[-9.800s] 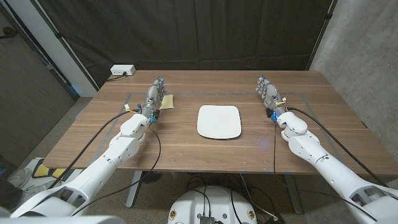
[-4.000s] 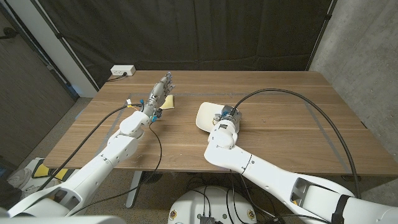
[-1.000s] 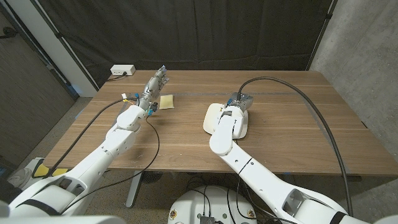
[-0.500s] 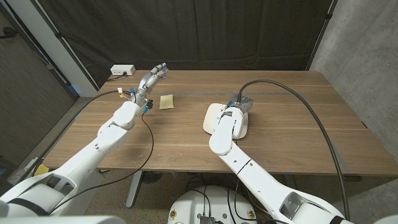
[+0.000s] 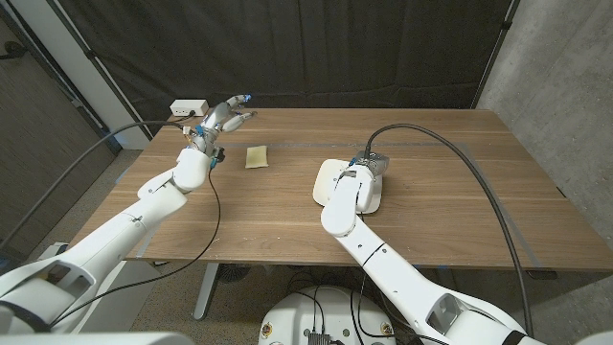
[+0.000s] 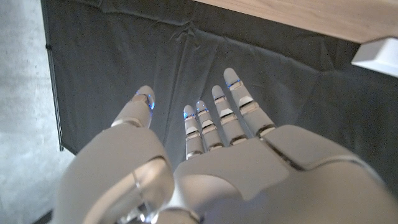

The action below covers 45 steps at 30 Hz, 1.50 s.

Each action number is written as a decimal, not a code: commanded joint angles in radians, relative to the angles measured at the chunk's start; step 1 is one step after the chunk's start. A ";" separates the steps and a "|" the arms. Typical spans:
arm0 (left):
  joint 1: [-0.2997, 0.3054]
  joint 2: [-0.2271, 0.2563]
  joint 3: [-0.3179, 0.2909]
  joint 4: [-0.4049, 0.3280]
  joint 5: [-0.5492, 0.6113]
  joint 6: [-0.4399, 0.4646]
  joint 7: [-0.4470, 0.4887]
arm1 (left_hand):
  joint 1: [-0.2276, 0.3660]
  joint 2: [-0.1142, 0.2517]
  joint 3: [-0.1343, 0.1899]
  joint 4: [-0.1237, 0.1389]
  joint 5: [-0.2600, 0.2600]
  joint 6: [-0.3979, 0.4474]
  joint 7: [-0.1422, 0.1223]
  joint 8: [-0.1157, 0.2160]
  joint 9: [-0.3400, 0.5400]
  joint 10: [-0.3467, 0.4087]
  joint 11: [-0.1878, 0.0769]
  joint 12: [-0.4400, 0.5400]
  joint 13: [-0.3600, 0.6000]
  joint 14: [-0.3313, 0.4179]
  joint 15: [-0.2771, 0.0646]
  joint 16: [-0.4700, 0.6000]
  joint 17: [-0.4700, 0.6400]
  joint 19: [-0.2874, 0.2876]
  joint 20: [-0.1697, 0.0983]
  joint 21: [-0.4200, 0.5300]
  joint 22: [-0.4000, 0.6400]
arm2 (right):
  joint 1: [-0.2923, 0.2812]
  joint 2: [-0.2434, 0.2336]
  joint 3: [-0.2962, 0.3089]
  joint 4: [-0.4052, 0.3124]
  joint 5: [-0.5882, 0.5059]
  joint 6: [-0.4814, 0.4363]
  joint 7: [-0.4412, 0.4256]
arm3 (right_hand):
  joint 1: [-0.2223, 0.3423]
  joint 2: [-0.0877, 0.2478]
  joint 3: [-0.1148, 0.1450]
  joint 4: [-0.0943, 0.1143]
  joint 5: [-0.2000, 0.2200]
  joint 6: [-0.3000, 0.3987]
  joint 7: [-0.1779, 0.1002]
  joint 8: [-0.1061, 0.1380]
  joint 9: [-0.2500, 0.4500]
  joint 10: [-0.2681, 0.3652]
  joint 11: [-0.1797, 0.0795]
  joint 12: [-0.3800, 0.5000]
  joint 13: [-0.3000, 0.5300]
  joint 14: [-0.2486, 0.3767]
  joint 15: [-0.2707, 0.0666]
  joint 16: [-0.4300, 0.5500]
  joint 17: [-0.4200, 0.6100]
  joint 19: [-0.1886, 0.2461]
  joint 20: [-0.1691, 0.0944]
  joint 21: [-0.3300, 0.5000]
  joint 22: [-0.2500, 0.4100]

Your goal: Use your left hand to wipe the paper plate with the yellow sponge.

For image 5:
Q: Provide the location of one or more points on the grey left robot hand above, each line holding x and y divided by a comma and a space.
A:
215, 122

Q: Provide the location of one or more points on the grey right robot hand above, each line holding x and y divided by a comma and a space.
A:
378, 163

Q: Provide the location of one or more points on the yellow sponge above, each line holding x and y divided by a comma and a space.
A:
257, 157

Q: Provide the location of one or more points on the white square paper plate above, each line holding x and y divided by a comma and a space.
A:
325, 182

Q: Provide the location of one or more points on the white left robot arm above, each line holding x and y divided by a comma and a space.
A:
120, 230

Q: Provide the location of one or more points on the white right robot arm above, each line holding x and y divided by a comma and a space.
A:
383, 268

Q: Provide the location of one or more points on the white power strip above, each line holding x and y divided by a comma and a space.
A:
189, 107

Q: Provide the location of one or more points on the grey tape outline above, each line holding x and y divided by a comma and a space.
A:
297, 144

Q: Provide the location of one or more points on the black backdrop stand pole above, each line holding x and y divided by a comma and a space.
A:
119, 96
488, 72

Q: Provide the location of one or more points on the black backdrop curtain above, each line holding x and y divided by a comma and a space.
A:
287, 48

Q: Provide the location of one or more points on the grey table leg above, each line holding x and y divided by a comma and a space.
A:
445, 275
206, 292

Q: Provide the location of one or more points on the black round floor fan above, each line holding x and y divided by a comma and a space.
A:
233, 273

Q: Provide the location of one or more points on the white robot torso base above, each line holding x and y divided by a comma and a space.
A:
330, 311

